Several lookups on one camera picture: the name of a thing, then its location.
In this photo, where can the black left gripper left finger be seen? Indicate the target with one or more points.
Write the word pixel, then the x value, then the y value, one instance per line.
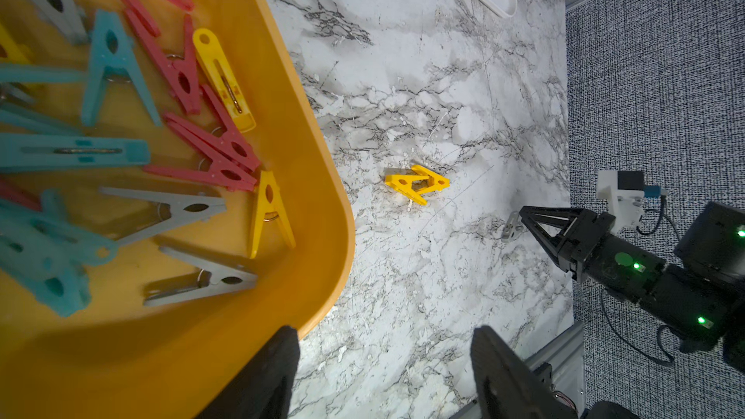
pixel 263 388

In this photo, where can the teal clothespin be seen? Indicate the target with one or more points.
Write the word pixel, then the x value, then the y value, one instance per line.
pixel 41 279
pixel 112 54
pixel 42 153
pixel 31 75
pixel 79 244

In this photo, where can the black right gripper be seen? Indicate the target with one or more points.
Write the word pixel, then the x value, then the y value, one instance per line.
pixel 583 244

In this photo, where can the yellow plastic storage box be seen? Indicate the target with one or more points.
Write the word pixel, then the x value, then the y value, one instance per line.
pixel 173 319

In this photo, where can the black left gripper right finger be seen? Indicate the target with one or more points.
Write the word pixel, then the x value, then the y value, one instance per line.
pixel 506 388

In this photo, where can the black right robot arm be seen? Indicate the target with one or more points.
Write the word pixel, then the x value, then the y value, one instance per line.
pixel 701 300

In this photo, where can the yellow clothespin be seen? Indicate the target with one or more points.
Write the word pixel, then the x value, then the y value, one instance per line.
pixel 11 51
pixel 410 186
pixel 433 177
pixel 268 206
pixel 219 73

